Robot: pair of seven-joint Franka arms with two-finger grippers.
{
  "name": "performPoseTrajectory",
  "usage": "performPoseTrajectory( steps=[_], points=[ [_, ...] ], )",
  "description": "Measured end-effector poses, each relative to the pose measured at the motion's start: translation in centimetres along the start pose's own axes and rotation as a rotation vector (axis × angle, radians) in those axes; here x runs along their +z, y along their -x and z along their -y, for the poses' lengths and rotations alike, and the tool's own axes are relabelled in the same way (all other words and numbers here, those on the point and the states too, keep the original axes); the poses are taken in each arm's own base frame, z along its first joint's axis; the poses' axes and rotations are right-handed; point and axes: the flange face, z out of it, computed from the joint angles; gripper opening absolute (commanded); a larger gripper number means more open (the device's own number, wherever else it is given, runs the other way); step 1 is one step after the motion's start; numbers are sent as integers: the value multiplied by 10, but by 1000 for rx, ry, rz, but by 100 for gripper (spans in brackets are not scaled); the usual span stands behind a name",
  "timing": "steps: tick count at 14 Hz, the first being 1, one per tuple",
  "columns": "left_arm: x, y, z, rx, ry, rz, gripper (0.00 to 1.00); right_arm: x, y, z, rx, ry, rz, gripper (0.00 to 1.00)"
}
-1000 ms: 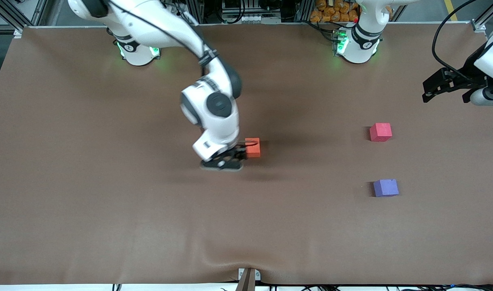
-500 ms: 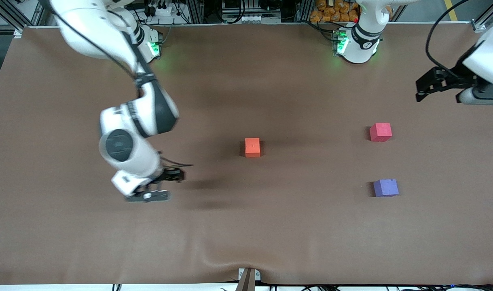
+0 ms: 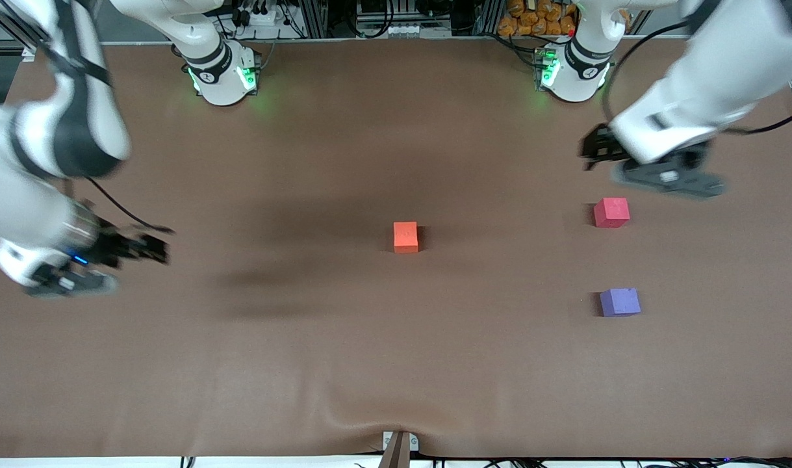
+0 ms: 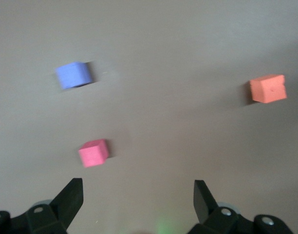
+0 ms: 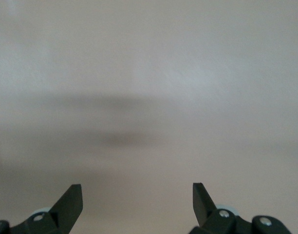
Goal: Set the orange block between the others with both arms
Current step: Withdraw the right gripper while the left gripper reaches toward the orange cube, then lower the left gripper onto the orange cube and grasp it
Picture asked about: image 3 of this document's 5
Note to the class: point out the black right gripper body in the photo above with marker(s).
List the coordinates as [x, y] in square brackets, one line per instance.
[115, 246]

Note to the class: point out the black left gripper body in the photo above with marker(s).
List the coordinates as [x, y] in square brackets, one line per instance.
[600, 147]

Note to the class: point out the orange foam block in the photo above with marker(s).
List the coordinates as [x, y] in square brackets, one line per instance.
[405, 237]

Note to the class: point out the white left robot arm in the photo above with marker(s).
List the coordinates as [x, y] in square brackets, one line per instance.
[707, 84]

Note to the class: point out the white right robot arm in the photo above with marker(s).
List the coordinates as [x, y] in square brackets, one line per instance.
[64, 123]

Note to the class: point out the red foam block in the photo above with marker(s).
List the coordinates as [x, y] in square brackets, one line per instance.
[611, 212]

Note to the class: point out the purple foam block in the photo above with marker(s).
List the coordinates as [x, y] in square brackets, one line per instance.
[620, 303]

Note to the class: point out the pile of orange objects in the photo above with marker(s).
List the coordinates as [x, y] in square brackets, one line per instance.
[532, 19]

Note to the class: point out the white connector block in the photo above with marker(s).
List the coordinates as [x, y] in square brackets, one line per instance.
[408, 30]

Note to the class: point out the brown table mat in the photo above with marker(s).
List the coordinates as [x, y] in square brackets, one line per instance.
[370, 338]

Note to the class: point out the white power strip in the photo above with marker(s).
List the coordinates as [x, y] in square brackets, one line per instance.
[259, 18]

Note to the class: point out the silver clamp bracket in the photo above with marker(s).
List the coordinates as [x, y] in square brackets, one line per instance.
[388, 442]

